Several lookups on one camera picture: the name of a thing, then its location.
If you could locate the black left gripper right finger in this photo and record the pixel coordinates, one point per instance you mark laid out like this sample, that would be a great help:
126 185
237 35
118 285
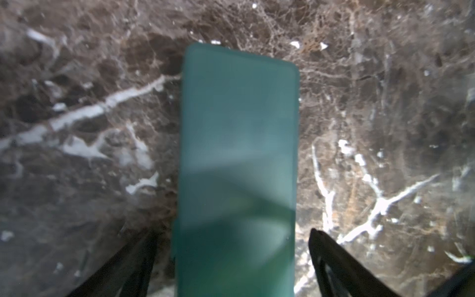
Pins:
338 273

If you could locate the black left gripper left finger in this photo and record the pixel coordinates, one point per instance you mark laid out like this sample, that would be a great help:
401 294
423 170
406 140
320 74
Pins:
127 273

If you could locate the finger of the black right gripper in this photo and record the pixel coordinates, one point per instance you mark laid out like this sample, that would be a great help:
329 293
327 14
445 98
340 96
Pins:
461 284

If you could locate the dark green pencil case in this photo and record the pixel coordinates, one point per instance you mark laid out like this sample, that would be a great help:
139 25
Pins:
238 174

